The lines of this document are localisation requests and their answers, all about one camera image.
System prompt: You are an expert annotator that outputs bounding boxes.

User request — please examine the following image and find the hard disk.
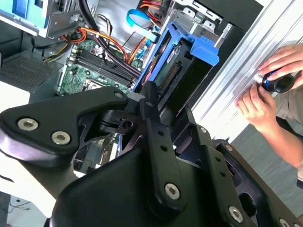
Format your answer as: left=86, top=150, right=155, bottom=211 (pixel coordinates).
left=132, top=20, right=220, bottom=119

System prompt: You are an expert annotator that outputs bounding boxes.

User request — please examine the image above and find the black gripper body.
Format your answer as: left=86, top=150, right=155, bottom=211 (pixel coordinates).
left=45, top=146, right=240, bottom=227

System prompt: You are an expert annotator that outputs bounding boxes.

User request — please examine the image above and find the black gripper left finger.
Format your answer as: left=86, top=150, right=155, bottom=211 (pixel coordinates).
left=0, top=81, right=187, bottom=216

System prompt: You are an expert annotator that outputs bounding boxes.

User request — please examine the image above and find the person's right hand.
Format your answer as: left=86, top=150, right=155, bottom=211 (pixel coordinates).
left=258, top=44, right=303, bottom=92

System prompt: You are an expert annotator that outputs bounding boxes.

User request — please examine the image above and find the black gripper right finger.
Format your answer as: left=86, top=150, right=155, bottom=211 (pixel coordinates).
left=165, top=104, right=303, bottom=227

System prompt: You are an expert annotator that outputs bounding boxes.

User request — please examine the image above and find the blue data wire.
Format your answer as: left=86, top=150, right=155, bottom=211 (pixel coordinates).
left=126, top=9, right=160, bottom=44

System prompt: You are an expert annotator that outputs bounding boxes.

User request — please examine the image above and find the round black tool blue ring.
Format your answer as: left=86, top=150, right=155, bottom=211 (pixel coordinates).
left=257, top=70, right=295, bottom=94

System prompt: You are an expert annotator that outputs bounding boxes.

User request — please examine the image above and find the person's left hand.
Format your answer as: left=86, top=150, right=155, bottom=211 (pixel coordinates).
left=236, top=84, right=282, bottom=133

